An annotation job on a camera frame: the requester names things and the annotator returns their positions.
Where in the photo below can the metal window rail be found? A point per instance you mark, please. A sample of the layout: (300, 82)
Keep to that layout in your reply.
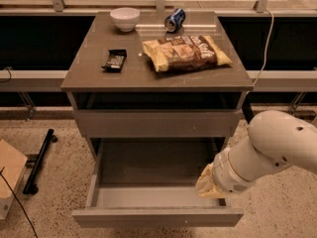
(50, 81)

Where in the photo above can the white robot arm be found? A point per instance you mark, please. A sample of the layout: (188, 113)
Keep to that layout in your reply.
(275, 142)

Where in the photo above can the black candy bar wrapper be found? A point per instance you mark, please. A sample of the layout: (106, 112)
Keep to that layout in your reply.
(115, 60)

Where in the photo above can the black metal tube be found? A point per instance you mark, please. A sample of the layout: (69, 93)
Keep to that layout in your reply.
(31, 187)

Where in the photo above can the white ceramic bowl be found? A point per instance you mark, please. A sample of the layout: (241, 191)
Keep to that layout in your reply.
(125, 19)

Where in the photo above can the grey drawer cabinet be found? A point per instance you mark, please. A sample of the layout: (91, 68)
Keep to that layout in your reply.
(140, 103)

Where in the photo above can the blue soda can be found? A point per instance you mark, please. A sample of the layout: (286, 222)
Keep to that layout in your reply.
(174, 21)

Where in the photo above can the yellow brown chip bag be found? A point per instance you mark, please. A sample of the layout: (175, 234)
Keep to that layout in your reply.
(184, 53)

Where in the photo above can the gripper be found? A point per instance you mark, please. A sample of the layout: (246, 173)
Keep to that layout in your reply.
(228, 174)

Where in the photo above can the grey drawer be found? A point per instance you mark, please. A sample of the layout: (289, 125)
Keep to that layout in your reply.
(151, 183)

